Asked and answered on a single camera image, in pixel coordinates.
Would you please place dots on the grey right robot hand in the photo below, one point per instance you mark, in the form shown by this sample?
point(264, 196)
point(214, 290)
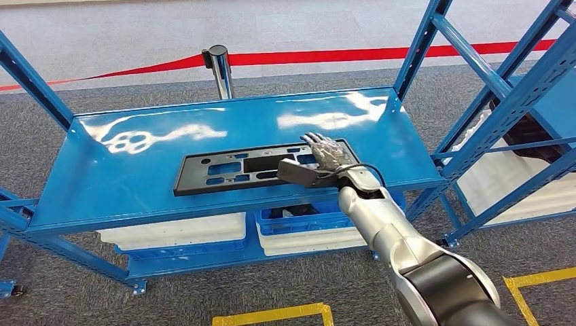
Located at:
point(330, 153)

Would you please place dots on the black plastic panel part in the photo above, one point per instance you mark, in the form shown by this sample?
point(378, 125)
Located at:
point(193, 180)

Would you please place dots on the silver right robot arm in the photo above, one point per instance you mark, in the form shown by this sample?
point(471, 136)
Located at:
point(373, 216)

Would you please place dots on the small black plastic part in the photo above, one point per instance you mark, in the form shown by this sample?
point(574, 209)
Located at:
point(299, 210)

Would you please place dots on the black moulded plastic part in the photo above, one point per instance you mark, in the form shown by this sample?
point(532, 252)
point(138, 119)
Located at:
point(526, 135)

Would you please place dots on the blue metal shelf rack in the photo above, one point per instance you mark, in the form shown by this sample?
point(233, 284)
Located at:
point(135, 189)
point(5, 288)
point(558, 112)

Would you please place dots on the red barrier belt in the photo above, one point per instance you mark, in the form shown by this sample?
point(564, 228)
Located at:
point(315, 57)

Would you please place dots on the large white plastic crate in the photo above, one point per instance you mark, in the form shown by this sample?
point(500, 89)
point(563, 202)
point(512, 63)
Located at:
point(504, 189)

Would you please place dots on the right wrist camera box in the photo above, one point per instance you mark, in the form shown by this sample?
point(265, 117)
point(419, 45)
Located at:
point(308, 166)

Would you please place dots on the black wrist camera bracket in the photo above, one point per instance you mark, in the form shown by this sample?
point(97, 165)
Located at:
point(297, 175)

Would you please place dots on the chrome stanchion post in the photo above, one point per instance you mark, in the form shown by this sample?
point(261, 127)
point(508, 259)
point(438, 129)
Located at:
point(221, 72)

